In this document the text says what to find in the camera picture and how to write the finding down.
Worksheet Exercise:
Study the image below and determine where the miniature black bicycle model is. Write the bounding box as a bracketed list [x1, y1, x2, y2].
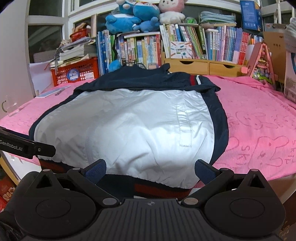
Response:
[121, 58, 146, 69]

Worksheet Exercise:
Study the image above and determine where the small blue plush ball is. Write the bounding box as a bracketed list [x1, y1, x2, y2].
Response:
[108, 60, 122, 72]

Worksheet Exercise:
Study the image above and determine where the pink printed towel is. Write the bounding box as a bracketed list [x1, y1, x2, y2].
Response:
[1, 76, 295, 179]

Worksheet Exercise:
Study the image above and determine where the thick red book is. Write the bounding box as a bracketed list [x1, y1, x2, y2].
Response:
[156, 33, 162, 67]

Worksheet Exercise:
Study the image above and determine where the red plastic crate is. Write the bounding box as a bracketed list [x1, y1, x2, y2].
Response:
[51, 57, 99, 86]

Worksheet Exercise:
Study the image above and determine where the navy white zip jacket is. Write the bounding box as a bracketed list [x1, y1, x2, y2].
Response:
[29, 64, 229, 199]

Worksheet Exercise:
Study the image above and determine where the small red basket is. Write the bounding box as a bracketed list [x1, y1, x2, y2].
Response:
[70, 28, 91, 42]

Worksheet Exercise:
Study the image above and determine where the label printer box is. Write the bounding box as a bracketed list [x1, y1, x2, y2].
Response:
[170, 41, 193, 59]

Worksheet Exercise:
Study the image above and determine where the clear plastic container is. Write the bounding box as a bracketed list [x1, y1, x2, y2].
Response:
[147, 63, 158, 70]

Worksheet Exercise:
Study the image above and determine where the wooden drawer organizer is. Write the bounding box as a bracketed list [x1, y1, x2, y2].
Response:
[162, 52, 243, 77]

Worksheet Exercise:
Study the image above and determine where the pink toy house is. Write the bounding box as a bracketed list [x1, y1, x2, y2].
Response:
[241, 42, 275, 85]

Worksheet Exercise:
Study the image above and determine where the pink bunny plush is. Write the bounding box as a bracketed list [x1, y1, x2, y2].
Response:
[158, 0, 186, 25]

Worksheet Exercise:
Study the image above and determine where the stack of papers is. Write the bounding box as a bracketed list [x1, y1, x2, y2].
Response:
[50, 37, 97, 68]

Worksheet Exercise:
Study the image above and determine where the blue doraemon plush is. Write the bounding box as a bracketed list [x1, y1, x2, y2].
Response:
[116, 1, 160, 33]

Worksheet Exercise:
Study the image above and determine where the cardboard box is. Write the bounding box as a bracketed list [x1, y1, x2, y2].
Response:
[263, 31, 286, 83]

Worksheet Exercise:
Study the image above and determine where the large blue plush toy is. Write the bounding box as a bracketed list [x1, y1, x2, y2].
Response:
[105, 14, 142, 35]

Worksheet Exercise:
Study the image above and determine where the white smartphone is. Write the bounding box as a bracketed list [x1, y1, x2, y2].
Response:
[37, 85, 70, 98]

